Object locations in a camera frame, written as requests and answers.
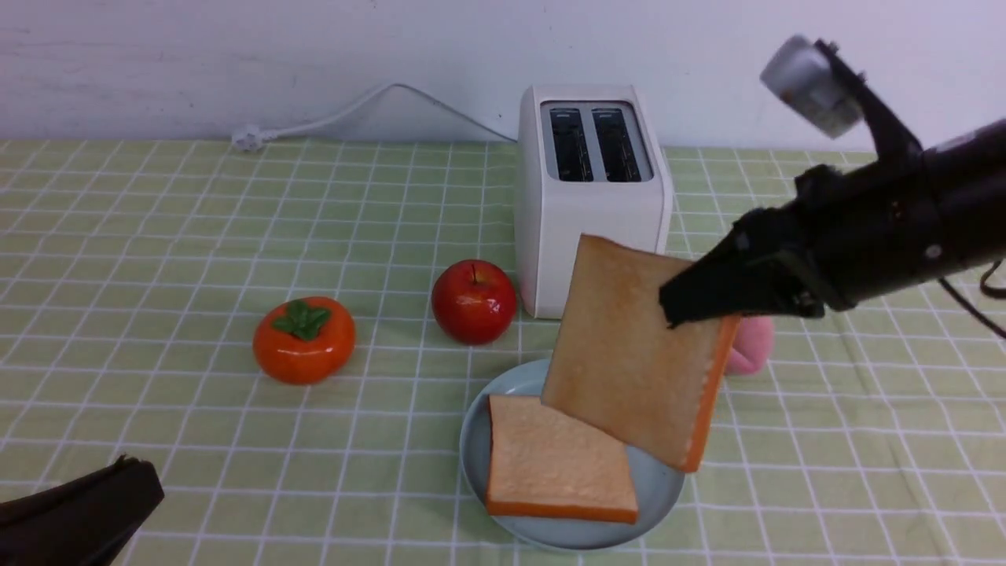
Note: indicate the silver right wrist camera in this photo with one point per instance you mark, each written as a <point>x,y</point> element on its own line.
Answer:
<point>814,82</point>

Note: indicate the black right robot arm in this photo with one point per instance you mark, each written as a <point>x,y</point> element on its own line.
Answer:
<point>966,179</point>

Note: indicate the red apple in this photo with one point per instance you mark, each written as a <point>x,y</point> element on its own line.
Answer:
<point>474,302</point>

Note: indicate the green checkered tablecloth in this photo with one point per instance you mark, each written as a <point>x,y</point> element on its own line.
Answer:
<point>134,274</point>

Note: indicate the toast slice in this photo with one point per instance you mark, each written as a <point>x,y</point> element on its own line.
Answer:
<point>619,367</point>
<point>544,464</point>

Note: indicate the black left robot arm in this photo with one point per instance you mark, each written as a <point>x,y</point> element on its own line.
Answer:
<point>86,521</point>

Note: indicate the orange persimmon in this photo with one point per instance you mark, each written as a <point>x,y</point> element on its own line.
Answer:
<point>305,341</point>

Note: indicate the white two-slot toaster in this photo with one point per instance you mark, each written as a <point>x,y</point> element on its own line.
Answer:
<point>588,161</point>

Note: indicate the light blue plate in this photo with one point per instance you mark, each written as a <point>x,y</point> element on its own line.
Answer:
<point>658,487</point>

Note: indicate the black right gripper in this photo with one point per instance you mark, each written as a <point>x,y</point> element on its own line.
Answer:
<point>842,240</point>

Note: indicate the pink peach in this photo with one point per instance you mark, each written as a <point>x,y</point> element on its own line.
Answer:
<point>751,348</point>

